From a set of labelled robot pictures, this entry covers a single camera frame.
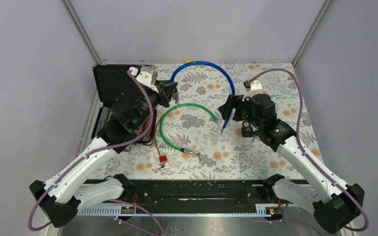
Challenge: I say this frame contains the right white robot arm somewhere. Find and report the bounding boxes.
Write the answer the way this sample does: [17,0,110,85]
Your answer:
[218,94,365,234]

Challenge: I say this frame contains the red cable lock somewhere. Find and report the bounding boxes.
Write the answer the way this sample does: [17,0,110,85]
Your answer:
[154,115,168,169]

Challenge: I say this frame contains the green cable lock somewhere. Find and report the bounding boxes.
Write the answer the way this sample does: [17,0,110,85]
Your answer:
[158,103,217,157]

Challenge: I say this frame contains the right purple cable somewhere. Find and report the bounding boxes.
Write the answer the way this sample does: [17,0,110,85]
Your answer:
[248,67,370,236]

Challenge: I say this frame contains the padlock keys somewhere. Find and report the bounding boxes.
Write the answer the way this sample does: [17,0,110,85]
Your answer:
[251,137,259,144]

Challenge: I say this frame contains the blue cable lock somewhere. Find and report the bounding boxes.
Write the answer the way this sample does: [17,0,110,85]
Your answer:
[170,60,236,134]

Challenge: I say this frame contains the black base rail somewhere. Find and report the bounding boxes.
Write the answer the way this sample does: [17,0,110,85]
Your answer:
[101,179,296,215]

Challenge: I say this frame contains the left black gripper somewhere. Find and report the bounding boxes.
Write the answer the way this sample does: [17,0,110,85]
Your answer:
[133,79,177,129]

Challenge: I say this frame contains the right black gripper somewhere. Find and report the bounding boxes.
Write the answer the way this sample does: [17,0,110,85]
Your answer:
[218,94,263,130]

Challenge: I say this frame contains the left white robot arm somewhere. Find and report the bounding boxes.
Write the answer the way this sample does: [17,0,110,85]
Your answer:
[30,65,179,228]

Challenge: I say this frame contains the black poker chip case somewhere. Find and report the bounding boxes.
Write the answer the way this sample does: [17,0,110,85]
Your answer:
[91,64,158,146]

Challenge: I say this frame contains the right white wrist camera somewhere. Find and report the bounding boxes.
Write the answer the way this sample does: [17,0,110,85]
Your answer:
[242,80,263,101]

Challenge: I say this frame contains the floral table mat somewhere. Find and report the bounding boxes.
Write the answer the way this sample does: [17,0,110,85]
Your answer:
[91,63,322,179]

